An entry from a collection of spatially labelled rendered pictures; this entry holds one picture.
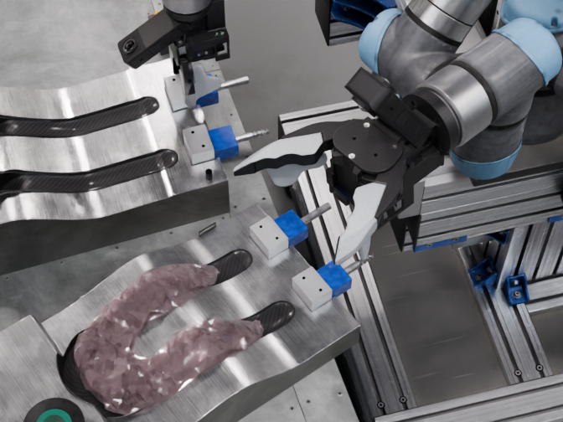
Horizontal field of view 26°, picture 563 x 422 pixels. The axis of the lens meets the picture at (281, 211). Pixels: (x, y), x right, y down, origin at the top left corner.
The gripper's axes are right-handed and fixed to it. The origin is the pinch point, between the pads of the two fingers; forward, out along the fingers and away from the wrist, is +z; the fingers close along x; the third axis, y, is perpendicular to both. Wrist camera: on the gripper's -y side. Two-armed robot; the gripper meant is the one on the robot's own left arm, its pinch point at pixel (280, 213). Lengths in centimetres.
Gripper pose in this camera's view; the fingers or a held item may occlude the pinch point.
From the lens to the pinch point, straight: 113.8
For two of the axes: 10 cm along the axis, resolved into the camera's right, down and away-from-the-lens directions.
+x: -6.4, -5.6, 5.3
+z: -7.7, 5.4, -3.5
